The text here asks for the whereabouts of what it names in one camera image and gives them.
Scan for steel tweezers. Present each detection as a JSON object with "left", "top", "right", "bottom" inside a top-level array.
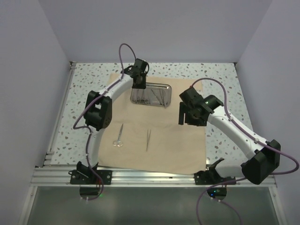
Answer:
[{"left": 146, "top": 129, "right": 151, "bottom": 151}]

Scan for beige cloth wrap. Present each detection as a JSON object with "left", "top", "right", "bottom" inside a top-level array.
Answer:
[{"left": 98, "top": 77, "right": 206, "bottom": 175}]

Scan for steel surgical scissors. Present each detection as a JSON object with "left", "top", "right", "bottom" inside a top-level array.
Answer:
[
  {"left": 131, "top": 89, "right": 150, "bottom": 105},
  {"left": 113, "top": 124, "right": 124, "bottom": 147}
]

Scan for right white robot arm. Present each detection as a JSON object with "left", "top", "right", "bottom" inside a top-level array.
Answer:
[{"left": 179, "top": 87, "right": 281, "bottom": 185}]

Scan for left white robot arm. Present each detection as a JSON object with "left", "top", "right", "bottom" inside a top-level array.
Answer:
[{"left": 73, "top": 59, "right": 150, "bottom": 184}]

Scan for steel probe in tray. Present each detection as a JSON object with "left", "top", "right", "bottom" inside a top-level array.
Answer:
[{"left": 159, "top": 90, "right": 167, "bottom": 108}]

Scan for steel instrument tray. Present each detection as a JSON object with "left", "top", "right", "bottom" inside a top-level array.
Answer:
[{"left": 130, "top": 82, "right": 172, "bottom": 108}]

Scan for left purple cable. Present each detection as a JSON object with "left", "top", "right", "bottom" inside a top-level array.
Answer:
[{"left": 73, "top": 43, "right": 137, "bottom": 200}]

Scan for purple cable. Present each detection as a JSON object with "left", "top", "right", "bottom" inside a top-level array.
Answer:
[
  {"left": 73, "top": 43, "right": 137, "bottom": 200},
  {"left": 189, "top": 78, "right": 300, "bottom": 225}
]

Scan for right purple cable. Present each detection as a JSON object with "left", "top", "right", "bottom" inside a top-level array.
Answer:
[{"left": 189, "top": 78, "right": 300, "bottom": 225}]

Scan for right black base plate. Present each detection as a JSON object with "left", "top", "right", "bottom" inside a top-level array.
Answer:
[{"left": 194, "top": 170, "right": 236, "bottom": 185}]

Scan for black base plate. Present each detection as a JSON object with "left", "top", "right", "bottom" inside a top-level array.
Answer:
[
  {"left": 68, "top": 170, "right": 113, "bottom": 185},
  {"left": 194, "top": 170, "right": 236, "bottom": 185}
]

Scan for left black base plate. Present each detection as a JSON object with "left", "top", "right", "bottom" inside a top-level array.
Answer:
[{"left": 68, "top": 170, "right": 113, "bottom": 185}]

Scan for aluminium left side rail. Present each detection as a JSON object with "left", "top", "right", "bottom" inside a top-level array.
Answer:
[{"left": 42, "top": 61, "right": 77, "bottom": 167}]

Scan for aluminium rail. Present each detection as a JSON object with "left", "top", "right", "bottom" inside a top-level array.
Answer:
[
  {"left": 30, "top": 165, "right": 275, "bottom": 187},
  {"left": 42, "top": 61, "right": 77, "bottom": 167}
]

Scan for aluminium front rail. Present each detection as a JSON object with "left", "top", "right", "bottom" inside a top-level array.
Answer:
[{"left": 30, "top": 165, "right": 275, "bottom": 187}]

